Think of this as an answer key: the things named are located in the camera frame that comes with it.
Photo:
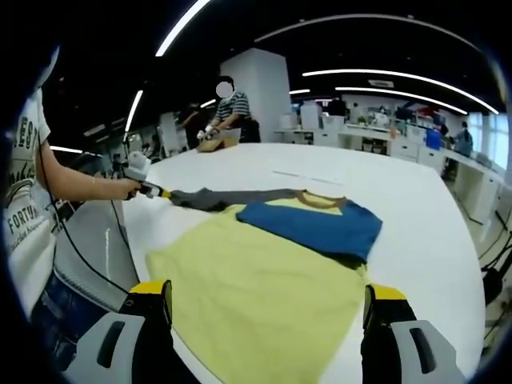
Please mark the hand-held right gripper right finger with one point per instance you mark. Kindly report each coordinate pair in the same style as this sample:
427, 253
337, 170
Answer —
400, 348

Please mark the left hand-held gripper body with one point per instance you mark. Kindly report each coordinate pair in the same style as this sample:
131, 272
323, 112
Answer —
138, 166

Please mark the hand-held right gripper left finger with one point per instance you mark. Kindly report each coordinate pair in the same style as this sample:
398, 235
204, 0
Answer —
120, 344

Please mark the yellow garment with coloured sleeves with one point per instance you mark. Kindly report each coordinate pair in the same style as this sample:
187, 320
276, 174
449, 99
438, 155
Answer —
248, 288

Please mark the person's left hand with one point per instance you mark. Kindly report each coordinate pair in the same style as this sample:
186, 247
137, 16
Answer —
127, 189

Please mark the white ceiling light strip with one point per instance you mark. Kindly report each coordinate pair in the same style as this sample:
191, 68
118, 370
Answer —
76, 150
134, 110
400, 74
400, 94
182, 26

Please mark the person's blue jeans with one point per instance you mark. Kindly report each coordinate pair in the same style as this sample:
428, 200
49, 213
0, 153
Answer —
60, 316

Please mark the brown cardboard box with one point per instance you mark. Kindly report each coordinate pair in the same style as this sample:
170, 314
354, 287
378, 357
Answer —
219, 145

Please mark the grey desk surface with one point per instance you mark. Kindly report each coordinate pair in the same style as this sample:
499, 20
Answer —
92, 240

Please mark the black stand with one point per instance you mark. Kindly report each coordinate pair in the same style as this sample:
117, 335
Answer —
494, 276

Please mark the person's white printed t-shirt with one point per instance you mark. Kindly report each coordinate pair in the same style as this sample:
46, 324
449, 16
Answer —
24, 224

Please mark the short white ceiling light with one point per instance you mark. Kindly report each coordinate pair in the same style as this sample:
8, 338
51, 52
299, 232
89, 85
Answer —
299, 91

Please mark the row of white cabinets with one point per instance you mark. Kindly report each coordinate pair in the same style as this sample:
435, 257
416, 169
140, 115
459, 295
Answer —
408, 148

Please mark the blue plastic bin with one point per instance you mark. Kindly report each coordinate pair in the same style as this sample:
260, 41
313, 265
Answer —
434, 139

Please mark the bright window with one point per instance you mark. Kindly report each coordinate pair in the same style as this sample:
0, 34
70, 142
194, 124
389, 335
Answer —
488, 140

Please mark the ceiling air vent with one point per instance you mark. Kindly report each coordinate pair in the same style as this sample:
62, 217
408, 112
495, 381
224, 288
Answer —
381, 83

